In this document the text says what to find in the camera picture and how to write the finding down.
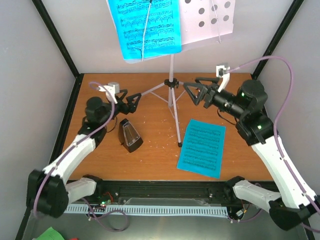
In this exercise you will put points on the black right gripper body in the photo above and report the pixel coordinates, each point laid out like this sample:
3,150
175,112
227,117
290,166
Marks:
208,100

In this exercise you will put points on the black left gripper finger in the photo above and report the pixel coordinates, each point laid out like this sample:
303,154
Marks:
121,95
132,102

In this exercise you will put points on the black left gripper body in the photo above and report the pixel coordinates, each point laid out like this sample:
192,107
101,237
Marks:
123,109

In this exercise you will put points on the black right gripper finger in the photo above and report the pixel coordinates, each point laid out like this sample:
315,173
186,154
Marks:
207,81
196,91

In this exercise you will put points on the black metronome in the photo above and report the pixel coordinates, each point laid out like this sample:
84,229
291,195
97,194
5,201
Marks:
133,147

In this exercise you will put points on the silver tripod music stand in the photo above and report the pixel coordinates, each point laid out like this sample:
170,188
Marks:
202,22

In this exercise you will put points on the blue sheet music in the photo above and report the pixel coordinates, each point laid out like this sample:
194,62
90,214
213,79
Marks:
202,149
146,28

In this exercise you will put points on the clear plastic metronome cover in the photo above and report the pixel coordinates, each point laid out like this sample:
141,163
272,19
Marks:
130,134

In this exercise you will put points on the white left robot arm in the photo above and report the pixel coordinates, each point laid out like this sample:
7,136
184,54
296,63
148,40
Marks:
92,132

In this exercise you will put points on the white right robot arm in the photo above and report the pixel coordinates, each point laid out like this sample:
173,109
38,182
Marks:
295,201

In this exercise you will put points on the green paper piece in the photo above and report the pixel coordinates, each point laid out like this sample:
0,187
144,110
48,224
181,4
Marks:
50,234

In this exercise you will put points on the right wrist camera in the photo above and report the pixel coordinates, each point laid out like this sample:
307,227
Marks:
222,72

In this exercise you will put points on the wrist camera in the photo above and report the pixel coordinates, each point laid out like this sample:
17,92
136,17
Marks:
110,89
222,72

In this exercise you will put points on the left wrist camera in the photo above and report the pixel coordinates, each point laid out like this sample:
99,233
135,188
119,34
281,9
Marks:
110,89

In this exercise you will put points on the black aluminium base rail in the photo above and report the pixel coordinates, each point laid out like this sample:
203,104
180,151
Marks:
162,191

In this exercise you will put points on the left black frame post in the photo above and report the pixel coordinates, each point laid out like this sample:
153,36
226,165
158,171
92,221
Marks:
49,24

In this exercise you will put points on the black frame post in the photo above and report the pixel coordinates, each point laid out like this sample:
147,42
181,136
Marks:
279,33
49,24

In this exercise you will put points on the light blue cable duct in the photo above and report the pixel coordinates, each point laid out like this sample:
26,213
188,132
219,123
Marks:
164,211

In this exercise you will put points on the right black frame post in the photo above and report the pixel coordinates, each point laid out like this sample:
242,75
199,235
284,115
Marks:
279,33

